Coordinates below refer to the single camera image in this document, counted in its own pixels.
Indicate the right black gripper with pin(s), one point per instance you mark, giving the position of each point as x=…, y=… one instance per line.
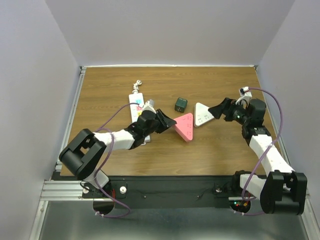
x=225, y=107

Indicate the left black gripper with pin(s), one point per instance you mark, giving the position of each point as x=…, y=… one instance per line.
x=165, y=121

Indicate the pink triangular power socket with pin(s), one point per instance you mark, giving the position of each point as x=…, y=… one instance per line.
x=184, y=126

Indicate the white colourful power strip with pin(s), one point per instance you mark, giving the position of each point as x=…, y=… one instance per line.
x=137, y=102

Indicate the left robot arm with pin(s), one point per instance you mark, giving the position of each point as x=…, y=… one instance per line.
x=82, y=155

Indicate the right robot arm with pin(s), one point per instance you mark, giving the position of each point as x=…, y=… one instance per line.
x=283, y=191

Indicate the white triangular power socket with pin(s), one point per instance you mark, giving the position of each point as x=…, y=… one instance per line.
x=201, y=115

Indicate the dark green cube adapter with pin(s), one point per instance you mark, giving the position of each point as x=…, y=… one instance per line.
x=180, y=105

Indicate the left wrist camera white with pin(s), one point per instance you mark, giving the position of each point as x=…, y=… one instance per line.
x=149, y=106

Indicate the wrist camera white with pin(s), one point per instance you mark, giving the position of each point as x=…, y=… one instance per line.
x=245, y=96
x=149, y=106

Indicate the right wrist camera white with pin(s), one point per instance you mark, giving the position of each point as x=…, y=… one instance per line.
x=245, y=96

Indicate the back aluminium rail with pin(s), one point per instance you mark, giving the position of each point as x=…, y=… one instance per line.
x=169, y=66

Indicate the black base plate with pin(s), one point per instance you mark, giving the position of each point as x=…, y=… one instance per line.
x=174, y=202

